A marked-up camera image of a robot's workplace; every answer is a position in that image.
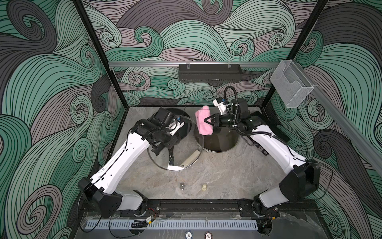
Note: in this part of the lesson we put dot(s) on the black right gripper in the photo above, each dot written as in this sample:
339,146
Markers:
217,124

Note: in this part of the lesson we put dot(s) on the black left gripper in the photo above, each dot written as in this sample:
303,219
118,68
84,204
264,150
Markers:
168,143

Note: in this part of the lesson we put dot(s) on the glass frying pan lid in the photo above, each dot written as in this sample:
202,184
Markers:
161,160

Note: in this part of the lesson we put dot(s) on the glass pot lid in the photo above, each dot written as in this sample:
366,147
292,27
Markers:
222,139

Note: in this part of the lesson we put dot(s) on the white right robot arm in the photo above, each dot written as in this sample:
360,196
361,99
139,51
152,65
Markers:
302,176

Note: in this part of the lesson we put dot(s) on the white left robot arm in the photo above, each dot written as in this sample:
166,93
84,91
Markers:
101,187

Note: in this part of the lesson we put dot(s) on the black frying pan with lid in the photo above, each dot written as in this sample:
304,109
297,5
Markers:
169,115

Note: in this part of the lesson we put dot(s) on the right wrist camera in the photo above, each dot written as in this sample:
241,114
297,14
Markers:
222,105

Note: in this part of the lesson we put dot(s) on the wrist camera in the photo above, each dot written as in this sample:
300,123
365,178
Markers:
222,105
177,124

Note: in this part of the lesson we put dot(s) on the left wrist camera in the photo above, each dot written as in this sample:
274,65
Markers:
177,124

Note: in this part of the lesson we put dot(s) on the brown wok with wooden handle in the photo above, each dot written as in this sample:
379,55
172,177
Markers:
190,149

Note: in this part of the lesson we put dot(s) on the black wall shelf tray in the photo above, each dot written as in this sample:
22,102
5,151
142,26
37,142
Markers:
209,73

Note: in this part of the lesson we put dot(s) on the aluminium rail back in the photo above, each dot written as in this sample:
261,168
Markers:
114,64

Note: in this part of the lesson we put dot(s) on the aluminium rail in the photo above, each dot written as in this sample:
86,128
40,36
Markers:
114,64
346,110

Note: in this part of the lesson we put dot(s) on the clear plastic wall bin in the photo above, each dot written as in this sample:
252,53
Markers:
291,83

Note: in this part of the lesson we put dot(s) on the white slotted cable duct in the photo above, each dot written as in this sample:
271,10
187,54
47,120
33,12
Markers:
175,225

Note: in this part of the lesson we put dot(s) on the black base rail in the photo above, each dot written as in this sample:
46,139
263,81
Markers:
243,207

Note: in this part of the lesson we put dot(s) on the black frame post left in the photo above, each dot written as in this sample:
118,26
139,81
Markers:
99,50

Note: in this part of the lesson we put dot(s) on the black frame post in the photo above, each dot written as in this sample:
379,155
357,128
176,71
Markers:
99,50
311,21

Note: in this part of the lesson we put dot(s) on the black frame post right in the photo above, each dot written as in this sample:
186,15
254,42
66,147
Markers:
311,21

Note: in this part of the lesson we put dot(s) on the aluminium rail right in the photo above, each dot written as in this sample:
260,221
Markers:
346,110

